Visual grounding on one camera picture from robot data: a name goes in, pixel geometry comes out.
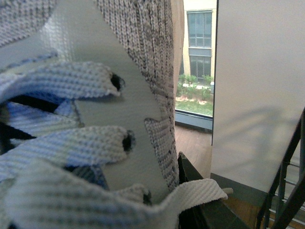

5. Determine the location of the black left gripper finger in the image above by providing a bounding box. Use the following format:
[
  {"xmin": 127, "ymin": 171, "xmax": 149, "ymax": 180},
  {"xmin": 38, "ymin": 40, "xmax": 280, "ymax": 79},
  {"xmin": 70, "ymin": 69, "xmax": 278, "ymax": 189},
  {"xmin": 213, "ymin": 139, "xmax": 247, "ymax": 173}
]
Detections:
[{"xmin": 178, "ymin": 152, "xmax": 249, "ymax": 229}]

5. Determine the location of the grey knit sneaker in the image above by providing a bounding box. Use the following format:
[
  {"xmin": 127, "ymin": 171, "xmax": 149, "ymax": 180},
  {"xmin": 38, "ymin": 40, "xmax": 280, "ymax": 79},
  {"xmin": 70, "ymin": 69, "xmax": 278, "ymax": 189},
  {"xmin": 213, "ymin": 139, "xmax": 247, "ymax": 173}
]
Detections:
[{"xmin": 0, "ymin": 0, "xmax": 228, "ymax": 229}]

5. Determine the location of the black metal shoe rack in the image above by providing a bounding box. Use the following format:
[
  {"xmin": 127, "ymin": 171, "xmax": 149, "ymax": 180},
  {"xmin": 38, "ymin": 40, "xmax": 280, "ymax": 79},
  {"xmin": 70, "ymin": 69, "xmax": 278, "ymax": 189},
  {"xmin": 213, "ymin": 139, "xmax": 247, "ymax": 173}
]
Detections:
[{"xmin": 255, "ymin": 112, "xmax": 305, "ymax": 229}]

